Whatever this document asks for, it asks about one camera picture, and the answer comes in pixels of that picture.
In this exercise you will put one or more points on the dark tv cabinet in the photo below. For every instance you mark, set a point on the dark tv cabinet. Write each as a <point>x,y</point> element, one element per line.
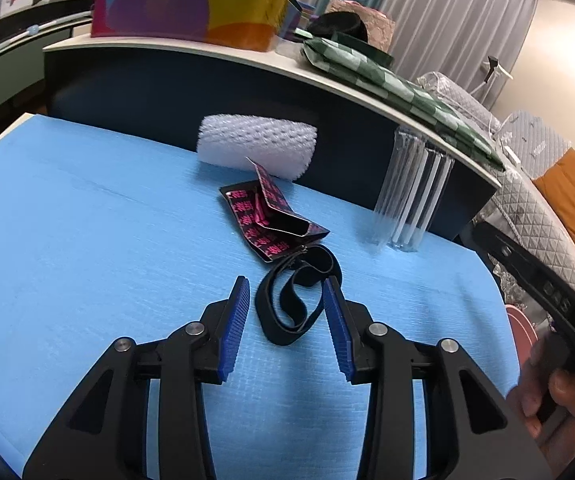
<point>21,57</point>

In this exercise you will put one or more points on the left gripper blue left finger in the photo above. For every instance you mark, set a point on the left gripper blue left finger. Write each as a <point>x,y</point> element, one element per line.
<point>231,327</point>

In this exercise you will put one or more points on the dark green tray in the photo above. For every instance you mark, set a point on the dark green tray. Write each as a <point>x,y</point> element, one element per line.
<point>372,53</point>

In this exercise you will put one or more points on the white dark coffee table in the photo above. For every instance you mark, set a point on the white dark coffee table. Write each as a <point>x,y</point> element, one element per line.
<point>161,89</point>

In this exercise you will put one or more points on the pink plastic basin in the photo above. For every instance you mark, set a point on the pink plastic basin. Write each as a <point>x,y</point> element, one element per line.
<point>523,331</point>

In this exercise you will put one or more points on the black elastic band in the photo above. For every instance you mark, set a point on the black elastic band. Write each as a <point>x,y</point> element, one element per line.
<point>309,265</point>

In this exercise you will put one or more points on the colourful storage box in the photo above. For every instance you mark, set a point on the colourful storage box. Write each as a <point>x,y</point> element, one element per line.
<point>240,24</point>

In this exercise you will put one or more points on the pink lace basket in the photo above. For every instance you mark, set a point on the pink lace basket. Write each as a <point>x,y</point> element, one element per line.
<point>379,27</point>

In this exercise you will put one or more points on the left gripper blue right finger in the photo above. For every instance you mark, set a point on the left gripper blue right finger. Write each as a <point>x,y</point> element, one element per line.
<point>342,340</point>

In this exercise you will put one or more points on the grey curtains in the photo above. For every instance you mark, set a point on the grey curtains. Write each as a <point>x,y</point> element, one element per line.
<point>454,37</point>

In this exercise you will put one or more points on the blue table mat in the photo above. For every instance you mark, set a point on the blue table mat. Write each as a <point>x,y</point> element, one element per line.
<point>104,235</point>

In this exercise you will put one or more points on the green checkered cloth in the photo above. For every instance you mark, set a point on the green checkered cloth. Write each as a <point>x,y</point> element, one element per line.
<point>354,68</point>

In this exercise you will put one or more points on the grey quilted sofa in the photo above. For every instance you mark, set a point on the grey quilted sofa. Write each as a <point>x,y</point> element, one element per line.
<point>528,148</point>

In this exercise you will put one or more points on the clear plastic tube bundle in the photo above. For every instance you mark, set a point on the clear plastic tube bundle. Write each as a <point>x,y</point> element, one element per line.
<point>414,182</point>

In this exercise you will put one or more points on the black hat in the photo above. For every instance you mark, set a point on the black hat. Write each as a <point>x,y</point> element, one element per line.
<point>342,22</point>

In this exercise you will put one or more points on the white foam net roll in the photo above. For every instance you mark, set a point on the white foam net roll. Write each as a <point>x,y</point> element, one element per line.
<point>282,147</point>

